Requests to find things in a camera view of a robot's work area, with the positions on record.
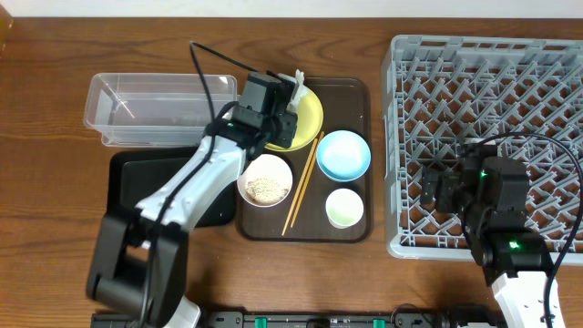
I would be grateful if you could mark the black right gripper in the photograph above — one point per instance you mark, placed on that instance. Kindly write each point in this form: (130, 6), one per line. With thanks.
(443, 185)

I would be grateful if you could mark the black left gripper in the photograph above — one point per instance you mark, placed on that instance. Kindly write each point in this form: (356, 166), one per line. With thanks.
(282, 126)

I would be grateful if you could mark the white bowl with rice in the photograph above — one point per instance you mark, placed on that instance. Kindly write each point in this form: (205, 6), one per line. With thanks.
(266, 182)

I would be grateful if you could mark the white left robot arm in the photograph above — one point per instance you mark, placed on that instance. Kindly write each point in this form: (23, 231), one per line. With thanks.
(139, 265)

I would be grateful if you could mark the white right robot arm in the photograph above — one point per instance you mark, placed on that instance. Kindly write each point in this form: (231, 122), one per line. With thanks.
(516, 264)

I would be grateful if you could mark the grey dishwasher rack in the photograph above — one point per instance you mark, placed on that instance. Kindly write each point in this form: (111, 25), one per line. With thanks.
(449, 102)

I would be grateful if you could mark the black waste tray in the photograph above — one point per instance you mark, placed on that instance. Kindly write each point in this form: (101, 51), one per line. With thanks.
(136, 174)

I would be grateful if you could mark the yellow plate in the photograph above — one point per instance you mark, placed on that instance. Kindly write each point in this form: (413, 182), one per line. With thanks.
(301, 127)

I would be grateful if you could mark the left wooden chopstick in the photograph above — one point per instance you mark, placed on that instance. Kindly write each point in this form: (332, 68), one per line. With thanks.
(299, 187)

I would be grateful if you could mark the wooden chopstick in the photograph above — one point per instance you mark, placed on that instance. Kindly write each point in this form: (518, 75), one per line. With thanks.
(299, 187)
(305, 180)

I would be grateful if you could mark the right wooden chopstick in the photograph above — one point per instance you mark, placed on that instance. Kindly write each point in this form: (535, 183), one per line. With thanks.
(305, 180)

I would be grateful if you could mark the light blue bowl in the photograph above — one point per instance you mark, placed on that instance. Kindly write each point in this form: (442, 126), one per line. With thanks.
(343, 156)

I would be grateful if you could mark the dark brown serving tray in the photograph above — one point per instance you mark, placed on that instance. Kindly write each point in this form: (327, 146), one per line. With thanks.
(346, 106)

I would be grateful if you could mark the small white green cup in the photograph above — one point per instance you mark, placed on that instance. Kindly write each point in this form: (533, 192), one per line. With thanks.
(344, 208)

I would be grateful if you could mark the clear plastic bin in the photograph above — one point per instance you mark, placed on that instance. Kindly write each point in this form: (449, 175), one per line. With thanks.
(147, 110)

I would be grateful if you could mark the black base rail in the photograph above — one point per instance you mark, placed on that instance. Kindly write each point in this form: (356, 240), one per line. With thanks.
(405, 315)

